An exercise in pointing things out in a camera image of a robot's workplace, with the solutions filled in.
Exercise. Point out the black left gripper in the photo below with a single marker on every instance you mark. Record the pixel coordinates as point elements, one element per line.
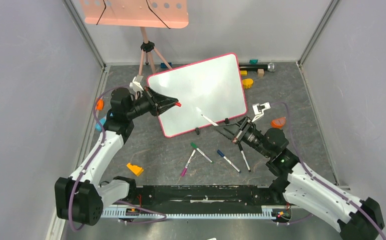
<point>160,101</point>

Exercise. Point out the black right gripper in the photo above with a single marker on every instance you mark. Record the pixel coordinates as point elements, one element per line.
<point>242,131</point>

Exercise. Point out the red whiteboard marker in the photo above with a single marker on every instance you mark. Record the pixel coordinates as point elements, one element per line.
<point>209,120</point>

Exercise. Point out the pink framed whiteboard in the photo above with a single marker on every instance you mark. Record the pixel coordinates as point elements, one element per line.
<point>209,88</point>

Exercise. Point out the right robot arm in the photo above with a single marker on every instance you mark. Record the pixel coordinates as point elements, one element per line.
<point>296,183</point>

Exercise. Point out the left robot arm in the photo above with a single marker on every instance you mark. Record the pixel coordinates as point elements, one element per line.
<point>80,199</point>

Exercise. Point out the black whiteboard marker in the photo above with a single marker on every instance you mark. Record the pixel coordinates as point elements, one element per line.
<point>244,157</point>

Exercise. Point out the blue whiteboard marker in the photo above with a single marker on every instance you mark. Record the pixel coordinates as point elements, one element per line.
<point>228,160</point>

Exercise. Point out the green whiteboard marker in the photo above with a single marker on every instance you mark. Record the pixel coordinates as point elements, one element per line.
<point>201,152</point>

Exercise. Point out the purple whiteboard marker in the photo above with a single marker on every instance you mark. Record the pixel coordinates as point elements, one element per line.
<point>187,163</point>

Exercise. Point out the orange semicircle toy block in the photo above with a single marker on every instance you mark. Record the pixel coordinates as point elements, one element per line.
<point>278,123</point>

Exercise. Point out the wooden cube block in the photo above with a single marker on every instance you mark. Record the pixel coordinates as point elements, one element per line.
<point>260,72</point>

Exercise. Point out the teal toy block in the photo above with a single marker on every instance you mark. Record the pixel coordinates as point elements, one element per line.
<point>253,61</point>

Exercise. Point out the orange stair toy block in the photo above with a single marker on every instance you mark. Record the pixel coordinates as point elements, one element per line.
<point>135,169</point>

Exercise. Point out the black microphone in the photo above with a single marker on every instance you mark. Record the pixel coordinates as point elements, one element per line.
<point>270,67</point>

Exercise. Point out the pink music stand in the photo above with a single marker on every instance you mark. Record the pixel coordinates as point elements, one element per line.
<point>167,14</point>

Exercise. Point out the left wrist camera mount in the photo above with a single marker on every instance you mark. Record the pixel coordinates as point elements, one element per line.
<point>136,84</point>

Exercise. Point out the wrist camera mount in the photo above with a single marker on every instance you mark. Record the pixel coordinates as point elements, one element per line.
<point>259,109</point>
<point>136,84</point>

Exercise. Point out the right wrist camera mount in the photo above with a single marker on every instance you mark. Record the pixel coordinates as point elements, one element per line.
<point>259,109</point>

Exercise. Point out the orange toy block at wall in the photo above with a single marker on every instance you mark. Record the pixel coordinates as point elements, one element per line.
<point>99,104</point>

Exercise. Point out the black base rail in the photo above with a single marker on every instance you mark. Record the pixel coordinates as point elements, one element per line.
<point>204,199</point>

